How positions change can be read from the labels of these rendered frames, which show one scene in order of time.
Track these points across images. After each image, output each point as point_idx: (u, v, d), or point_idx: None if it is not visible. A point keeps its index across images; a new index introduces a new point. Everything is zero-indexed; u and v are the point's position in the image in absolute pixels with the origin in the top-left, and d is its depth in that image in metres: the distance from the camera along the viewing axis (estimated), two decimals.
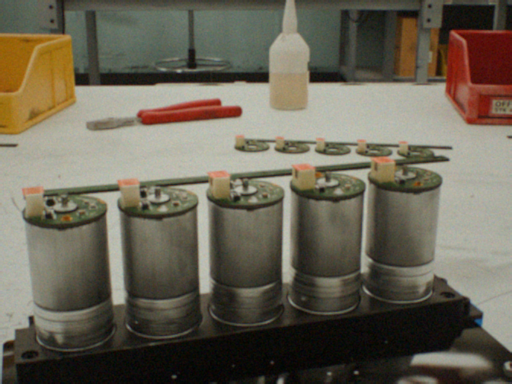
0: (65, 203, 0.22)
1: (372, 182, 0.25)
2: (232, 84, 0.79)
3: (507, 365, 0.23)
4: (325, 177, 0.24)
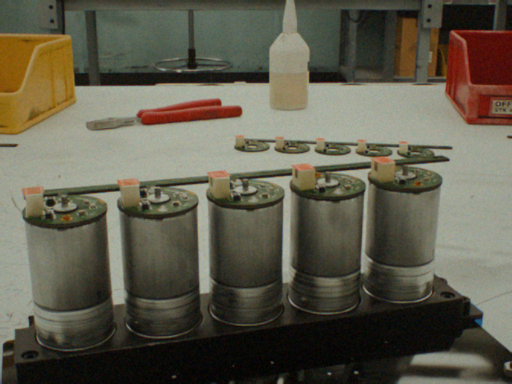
0: (65, 203, 0.22)
1: (372, 182, 0.25)
2: (232, 84, 0.79)
3: (507, 365, 0.23)
4: (325, 177, 0.24)
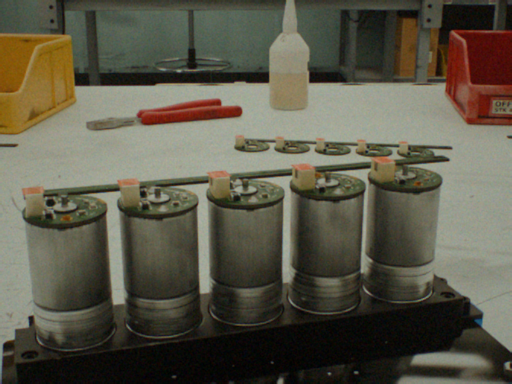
0: (65, 203, 0.22)
1: (372, 182, 0.25)
2: (232, 84, 0.79)
3: (507, 365, 0.23)
4: (325, 177, 0.24)
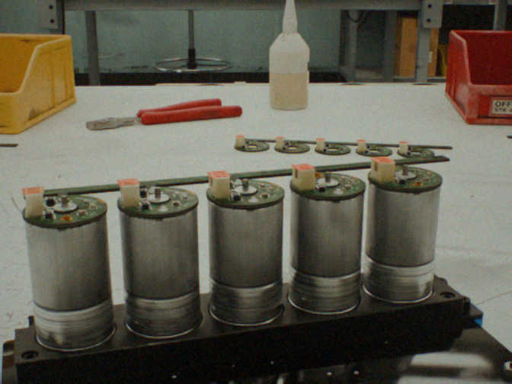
0: (65, 203, 0.22)
1: (372, 182, 0.25)
2: (232, 84, 0.79)
3: (507, 365, 0.23)
4: (325, 177, 0.24)
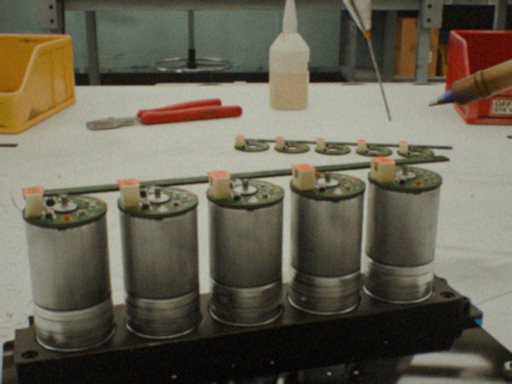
0: (65, 203, 0.22)
1: (372, 182, 0.25)
2: (232, 84, 0.79)
3: (507, 365, 0.23)
4: (325, 177, 0.24)
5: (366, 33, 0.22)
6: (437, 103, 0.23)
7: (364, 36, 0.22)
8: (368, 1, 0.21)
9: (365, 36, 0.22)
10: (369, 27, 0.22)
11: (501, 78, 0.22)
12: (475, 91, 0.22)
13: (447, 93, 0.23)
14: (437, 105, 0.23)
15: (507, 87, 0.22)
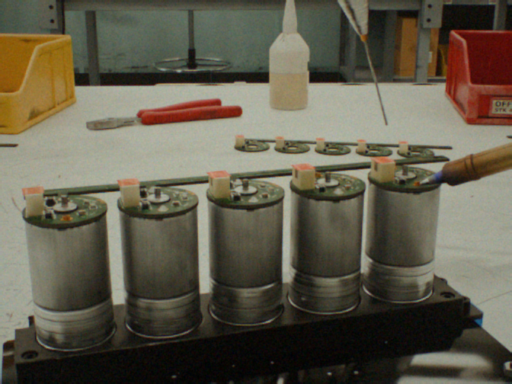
0: (65, 203, 0.22)
1: (372, 182, 0.25)
2: (232, 84, 0.79)
3: (507, 365, 0.23)
4: (325, 177, 0.24)
5: (363, 37, 0.22)
6: (429, 183, 0.24)
7: (361, 40, 0.22)
8: (365, 4, 0.21)
9: (362, 40, 0.22)
10: (366, 30, 0.22)
11: (490, 164, 0.23)
12: (465, 174, 0.23)
13: (438, 174, 0.24)
14: (429, 184, 0.24)
15: (496, 171, 0.23)
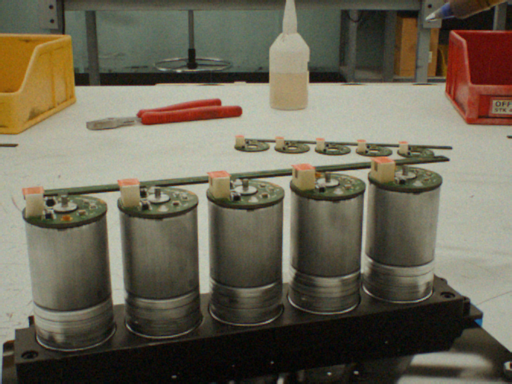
0: (65, 203, 0.22)
1: (372, 182, 0.25)
2: (232, 84, 0.79)
3: (507, 365, 0.23)
4: (325, 177, 0.24)
5: None
6: (435, 17, 0.22)
7: None
8: None
9: None
10: None
11: None
12: (474, 1, 0.21)
13: (446, 6, 0.22)
14: (435, 20, 0.23)
15: None
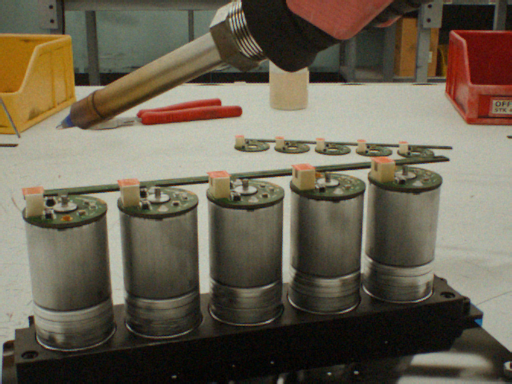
0: (65, 203, 0.22)
1: (372, 182, 0.25)
2: (232, 84, 0.79)
3: (507, 365, 0.23)
4: (325, 177, 0.24)
5: None
6: (62, 126, 0.20)
7: None
8: None
9: None
10: None
11: (109, 99, 0.19)
12: (88, 113, 0.19)
13: (68, 115, 0.20)
14: (64, 129, 0.20)
15: (119, 109, 0.19)
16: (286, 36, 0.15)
